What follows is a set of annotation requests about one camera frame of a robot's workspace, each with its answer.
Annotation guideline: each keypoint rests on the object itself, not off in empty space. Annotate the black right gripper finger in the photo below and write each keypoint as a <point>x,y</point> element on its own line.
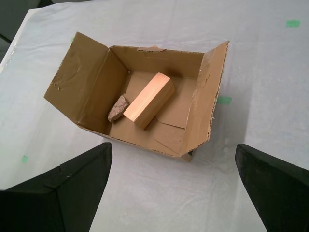
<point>48,205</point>
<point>280,193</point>

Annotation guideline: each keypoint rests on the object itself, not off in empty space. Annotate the speckled pinkish granite rock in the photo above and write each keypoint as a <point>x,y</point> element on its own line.
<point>118,110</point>

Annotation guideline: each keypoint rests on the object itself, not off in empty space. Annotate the brown cardboard box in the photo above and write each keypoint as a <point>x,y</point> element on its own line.
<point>84,84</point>

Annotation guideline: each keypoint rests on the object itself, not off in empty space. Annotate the light wooden block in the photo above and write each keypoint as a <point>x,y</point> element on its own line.
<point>149,101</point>

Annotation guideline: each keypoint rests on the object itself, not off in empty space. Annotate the green tape strip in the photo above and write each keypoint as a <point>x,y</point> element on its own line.
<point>225,100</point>

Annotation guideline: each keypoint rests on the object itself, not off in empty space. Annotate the green tape mark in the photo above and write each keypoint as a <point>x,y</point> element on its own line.
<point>293,23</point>

